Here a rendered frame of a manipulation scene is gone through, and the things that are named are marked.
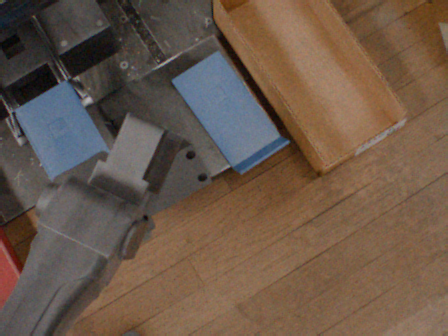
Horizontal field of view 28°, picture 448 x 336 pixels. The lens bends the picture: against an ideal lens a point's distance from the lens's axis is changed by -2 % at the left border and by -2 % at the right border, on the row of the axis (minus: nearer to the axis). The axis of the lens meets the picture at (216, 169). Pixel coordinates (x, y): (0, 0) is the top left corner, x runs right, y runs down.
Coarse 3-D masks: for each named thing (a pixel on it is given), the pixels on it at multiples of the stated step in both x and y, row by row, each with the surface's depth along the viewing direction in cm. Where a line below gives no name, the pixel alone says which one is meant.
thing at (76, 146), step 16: (48, 96) 104; (64, 96) 104; (16, 112) 104; (32, 112) 104; (48, 112) 104; (64, 112) 104; (80, 112) 104; (32, 128) 103; (48, 128) 103; (80, 128) 103; (48, 144) 103; (64, 144) 103; (80, 144) 103; (96, 144) 103; (48, 160) 102; (64, 160) 102; (80, 160) 102
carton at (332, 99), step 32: (224, 0) 111; (256, 0) 116; (288, 0) 116; (320, 0) 110; (224, 32) 114; (256, 32) 115; (288, 32) 115; (320, 32) 115; (256, 64) 107; (288, 64) 114; (320, 64) 114; (352, 64) 113; (288, 96) 113; (320, 96) 112; (352, 96) 112; (384, 96) 108; (288, 128) 111; (320, 128) 111; (352, 128) 111; (384, 128) 109; (320, 160) 104
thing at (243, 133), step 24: (192, 72) 112; (216, 72) 112; (192, 96) 111; (240, 96) 111; (216, 120) 110; (240, 120) 110; (264, 120) 110; (216, 144) 109; (240, 144) 109; (264, 144) 109; (240, 168) 106
